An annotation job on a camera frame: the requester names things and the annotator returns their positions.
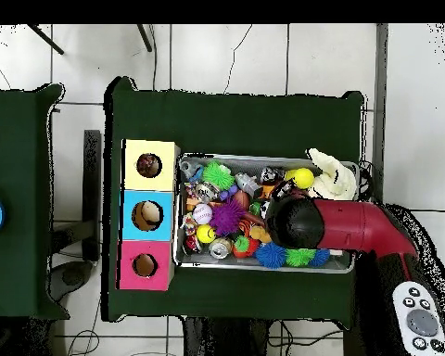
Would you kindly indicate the crushed plastic water bottle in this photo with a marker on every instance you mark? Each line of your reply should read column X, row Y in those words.
column 189, row 170

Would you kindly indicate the large blue spiky ball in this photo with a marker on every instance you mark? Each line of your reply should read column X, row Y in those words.
column 271, row 256

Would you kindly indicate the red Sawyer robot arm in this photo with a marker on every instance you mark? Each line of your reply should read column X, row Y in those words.
column 356, row 226

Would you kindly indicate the colourful patterned cloth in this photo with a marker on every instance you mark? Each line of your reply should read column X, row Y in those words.
column 149, row 165

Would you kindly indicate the black tripod leg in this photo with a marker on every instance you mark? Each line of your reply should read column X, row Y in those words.
column 44, row 38
column 144, row 37

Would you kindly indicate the white baseball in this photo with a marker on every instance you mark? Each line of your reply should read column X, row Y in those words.
column 202, row 213

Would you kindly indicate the plain yellow ball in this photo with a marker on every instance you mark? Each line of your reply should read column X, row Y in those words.
column 304, row 178

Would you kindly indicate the clear shallow bin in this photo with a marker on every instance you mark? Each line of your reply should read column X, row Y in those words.
column 208, row 262

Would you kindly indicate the cream knitted cloth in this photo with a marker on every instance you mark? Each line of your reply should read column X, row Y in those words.
column 330, row 178

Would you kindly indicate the green fuzzy monster toy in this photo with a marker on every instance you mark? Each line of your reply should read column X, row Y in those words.
column 300, row 257

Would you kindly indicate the green covered side table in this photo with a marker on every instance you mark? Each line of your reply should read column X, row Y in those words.
column 15, row 185

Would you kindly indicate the dark green table cloth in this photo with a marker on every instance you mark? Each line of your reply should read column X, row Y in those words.
column 230, row 119

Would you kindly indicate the purple spiky ball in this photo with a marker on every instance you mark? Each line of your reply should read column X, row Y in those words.
column 228, row 216

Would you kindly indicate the green spiky ball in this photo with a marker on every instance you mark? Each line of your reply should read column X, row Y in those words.
column 219, row 176

